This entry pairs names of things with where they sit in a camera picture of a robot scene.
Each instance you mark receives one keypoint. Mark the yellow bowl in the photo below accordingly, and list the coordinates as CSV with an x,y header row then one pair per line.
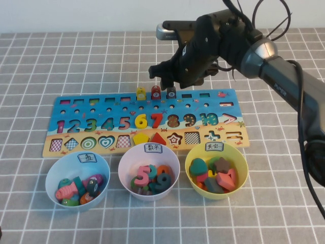
x,y
238,162

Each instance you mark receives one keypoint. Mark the red wooden triangle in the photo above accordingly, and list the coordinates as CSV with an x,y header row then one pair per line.
x,y
158,141

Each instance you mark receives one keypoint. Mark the green wooden fish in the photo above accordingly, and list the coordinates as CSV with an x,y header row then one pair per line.
x,y
69,202

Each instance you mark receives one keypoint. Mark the light blue bowl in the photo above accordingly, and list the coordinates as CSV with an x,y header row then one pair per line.
x,y
63,167

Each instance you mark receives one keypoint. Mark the pink striped wooden fish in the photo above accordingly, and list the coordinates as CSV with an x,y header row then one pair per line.
x,y
64,192

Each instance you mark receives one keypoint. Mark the yellow wooden number six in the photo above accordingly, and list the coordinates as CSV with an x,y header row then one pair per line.
x,y
139,120

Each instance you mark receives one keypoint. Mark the yellow wooden pentagon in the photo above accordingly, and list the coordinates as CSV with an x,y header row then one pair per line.
x,y
141,139

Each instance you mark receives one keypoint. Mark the paper label on yellow bowl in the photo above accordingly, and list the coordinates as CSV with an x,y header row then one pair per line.
x,y
214,147

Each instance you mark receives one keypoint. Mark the blue ocean puzzle board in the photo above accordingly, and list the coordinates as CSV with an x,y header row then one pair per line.
x,y
193,103

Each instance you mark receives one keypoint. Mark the pink wooden number five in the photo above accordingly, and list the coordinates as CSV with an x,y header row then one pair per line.
x,y
141,181

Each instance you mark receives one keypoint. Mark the coral wooden trapezoid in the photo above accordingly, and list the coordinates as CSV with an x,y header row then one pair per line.
x,y
224,180

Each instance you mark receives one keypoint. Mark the red wooden shape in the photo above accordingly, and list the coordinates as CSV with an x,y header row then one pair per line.
x,y
234,175

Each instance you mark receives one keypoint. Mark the yellow fish peg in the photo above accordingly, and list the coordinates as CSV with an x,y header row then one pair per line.
x,y
141,94

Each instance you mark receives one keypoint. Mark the orange wooden shape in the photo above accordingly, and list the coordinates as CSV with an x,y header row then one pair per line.
x,y
200,186

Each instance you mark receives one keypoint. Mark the paper label on pink bowl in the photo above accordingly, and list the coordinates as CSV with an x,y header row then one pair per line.
x,y
153,148

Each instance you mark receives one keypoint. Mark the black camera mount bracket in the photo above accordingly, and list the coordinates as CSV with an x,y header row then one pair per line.
x,y
180,25

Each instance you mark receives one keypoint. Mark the red wooden number seven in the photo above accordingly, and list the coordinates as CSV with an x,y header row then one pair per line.
x,y
157,116

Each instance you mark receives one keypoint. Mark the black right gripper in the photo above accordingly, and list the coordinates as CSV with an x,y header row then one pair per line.
x,y
198,56

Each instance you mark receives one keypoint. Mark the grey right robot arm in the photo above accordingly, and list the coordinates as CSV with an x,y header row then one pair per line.
x,y
284,84

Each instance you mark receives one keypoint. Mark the green wooden number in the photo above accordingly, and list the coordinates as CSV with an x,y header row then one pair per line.
x,y
133,183

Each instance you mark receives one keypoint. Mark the purple wooden fish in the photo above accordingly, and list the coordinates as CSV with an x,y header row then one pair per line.
x,y
97,179

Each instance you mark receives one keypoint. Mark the light pink bowl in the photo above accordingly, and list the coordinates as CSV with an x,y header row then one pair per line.
x,y
132,160

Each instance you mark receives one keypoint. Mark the paper label on blue bowl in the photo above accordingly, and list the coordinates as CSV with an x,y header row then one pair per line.
x,y
87,157

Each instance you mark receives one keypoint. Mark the grey wooden rectangle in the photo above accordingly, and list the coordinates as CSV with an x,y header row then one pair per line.
x,y
213,185

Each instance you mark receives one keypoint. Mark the yellow wooden plus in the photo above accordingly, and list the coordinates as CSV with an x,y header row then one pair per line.
x,y
210,174

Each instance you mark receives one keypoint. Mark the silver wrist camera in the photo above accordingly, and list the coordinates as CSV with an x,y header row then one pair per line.
x,y
165,32

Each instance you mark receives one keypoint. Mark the dark teal number nine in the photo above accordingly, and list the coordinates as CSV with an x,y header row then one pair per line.
x,y
162,187

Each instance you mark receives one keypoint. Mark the red fish peg number seven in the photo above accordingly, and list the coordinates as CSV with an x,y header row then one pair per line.
x,y
155,93

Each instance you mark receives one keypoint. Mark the teal wooden number three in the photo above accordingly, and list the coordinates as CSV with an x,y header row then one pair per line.
x,y
154,172

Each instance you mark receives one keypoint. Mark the pink wooden round shape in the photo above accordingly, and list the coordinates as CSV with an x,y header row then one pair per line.
x,y
201,178

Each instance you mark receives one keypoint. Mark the teal wooden fish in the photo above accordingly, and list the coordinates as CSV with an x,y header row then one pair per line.
x,y
64,183

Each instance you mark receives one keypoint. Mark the orange wooden number zero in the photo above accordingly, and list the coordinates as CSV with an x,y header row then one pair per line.
x,y
162,168

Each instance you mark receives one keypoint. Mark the black wooden fish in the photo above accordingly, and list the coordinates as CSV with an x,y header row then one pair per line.
x,y
92,188

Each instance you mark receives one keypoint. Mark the orange wooden fish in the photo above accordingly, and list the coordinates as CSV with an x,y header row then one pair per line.
x,y
86,198

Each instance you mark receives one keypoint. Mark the brown wooden star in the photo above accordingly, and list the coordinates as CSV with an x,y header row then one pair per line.
x,y
221,164

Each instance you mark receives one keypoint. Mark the teal wooden heart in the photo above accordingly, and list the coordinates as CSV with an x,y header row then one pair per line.
x,y
198,166

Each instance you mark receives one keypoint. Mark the dark teal fish piece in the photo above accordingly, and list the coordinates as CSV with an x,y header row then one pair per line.
x,y
79,185

